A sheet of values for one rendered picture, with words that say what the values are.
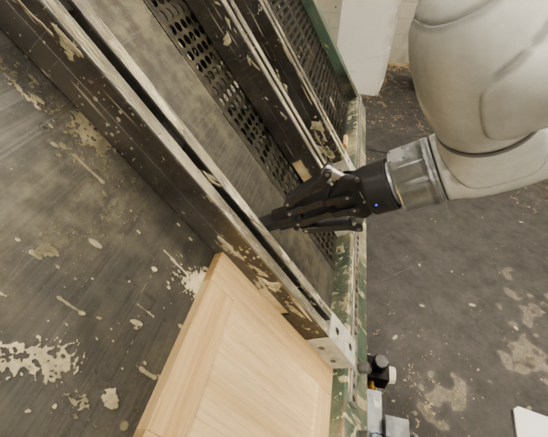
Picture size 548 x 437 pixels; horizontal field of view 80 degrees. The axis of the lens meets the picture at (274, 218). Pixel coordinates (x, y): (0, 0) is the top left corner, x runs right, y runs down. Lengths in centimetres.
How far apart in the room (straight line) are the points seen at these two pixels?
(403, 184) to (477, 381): 163
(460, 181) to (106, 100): 43
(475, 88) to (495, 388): 180
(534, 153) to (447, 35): 19
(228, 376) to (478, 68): 46
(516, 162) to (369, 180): 16
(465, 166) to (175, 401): 42
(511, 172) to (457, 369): 162
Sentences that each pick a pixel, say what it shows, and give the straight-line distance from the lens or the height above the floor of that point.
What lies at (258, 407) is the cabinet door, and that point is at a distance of 57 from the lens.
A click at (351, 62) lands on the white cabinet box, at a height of 35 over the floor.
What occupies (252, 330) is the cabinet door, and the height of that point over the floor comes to 113.
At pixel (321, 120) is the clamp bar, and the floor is 116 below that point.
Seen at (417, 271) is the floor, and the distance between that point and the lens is 226.
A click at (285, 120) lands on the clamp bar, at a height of 126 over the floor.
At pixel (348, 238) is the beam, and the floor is 90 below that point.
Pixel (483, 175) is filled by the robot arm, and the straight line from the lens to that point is 43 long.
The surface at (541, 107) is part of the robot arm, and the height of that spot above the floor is 153.
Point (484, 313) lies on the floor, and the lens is 224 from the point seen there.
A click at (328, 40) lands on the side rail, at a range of 189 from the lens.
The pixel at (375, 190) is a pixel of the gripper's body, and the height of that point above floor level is 136.
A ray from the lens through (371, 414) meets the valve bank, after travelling 96.
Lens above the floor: 163
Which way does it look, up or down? 42 degrees down
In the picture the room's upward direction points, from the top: straight up
